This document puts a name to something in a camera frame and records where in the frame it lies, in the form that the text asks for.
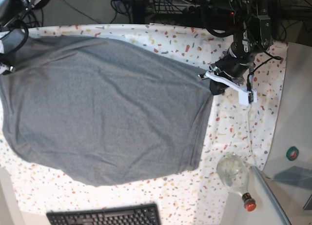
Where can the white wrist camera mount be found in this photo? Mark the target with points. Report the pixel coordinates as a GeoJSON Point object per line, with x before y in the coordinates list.
{"type": "Point", "coordinates": [6, 69]}
{"type": "Point", "coordinates": [246, 94]}

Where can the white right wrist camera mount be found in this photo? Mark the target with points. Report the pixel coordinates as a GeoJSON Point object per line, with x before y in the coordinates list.
{"type": "Point", "coordinates": [6, 69]}

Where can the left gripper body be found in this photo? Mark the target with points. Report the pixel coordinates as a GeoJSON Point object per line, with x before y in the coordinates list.
{"type": "Point", "coordinates": [233, 68]}

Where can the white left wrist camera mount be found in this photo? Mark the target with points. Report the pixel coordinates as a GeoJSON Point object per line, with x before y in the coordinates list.
{"type": "Point", "coordinates": [246, 94]}

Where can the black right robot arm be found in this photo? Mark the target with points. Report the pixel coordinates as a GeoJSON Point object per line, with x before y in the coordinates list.
{"type": "Point", "coordinates": [12, 13]}

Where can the black computer keyboard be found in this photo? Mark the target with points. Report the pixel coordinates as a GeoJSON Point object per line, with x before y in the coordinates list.
{"type": "Point", "coordinates": [146, 214]}

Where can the clear glass bottle red cap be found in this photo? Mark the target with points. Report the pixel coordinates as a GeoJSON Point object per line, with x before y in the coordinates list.
{"type": "Point", "coordinates": [235, 176]}

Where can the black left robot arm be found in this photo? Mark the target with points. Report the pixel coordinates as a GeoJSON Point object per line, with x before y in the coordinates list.
{"type": "Point", "coordinates": [249, 23]}

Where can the green tape roll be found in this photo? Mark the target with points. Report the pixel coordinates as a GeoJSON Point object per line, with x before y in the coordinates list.
{"type": "Point", "coordinates": [292, 153]}

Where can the terrazzo patterned tablecloth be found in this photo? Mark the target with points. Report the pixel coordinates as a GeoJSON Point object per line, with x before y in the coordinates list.
{"type": "Point", "coordinates": [190, 198]}

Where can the grey t-shirt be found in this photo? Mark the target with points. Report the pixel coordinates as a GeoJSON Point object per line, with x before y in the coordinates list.
{"type": "Point", "coordinates": [104, 111]}

